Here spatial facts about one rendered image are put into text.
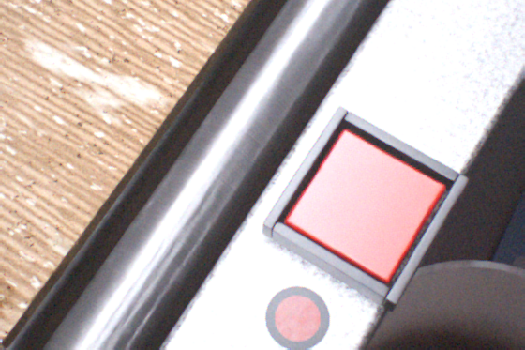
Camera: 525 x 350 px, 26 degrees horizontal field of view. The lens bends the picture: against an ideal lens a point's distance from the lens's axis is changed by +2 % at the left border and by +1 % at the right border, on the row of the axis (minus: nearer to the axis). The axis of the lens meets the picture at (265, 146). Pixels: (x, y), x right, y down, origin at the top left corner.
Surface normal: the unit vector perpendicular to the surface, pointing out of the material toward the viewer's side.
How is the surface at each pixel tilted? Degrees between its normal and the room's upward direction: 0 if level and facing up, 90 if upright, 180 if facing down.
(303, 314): 0
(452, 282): 87
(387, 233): 0
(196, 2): 0
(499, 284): 87
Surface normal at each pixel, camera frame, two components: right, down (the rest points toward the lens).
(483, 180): 0.02, -0.37
